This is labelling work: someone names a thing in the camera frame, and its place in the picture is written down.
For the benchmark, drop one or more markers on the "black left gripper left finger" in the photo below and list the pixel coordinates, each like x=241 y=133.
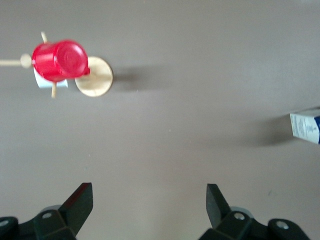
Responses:
x=70 y=217

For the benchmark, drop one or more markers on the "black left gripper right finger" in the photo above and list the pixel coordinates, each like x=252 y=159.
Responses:
x=225 y=225

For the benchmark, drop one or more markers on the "blue white milk carton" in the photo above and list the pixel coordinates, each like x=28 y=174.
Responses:
x=305 y=127

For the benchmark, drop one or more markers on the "small white cup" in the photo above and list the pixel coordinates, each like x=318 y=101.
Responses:
x=40 y=83

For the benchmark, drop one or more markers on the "red plastic cup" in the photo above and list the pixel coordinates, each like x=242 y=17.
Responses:
x=60 y=60

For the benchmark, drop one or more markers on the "table cover mat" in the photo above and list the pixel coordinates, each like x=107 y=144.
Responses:
x=160 y=125

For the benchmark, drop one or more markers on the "wooden mug tree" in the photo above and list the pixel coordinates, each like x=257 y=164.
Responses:
x=97 y=82

